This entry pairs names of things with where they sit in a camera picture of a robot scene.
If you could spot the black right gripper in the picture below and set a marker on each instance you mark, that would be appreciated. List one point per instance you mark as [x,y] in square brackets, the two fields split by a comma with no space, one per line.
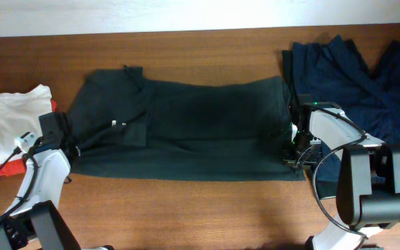
[290,159]

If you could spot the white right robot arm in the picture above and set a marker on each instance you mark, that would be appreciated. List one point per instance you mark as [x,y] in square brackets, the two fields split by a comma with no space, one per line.
[368,187]

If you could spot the navy blue garment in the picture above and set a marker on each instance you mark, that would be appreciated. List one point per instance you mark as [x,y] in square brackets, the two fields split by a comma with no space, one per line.
[336,72]

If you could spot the black Nike t-shirt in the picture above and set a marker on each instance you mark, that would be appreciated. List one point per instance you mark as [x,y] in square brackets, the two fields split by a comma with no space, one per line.
[124,125]

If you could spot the white folded shirt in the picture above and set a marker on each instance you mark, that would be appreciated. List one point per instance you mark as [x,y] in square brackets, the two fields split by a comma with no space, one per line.
[19,114]

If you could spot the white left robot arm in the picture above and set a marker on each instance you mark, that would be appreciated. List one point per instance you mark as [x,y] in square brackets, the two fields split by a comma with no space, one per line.
[33,215]

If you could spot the red folded shirt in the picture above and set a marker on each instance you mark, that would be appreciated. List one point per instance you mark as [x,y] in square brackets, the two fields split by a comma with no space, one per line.
[14,165]

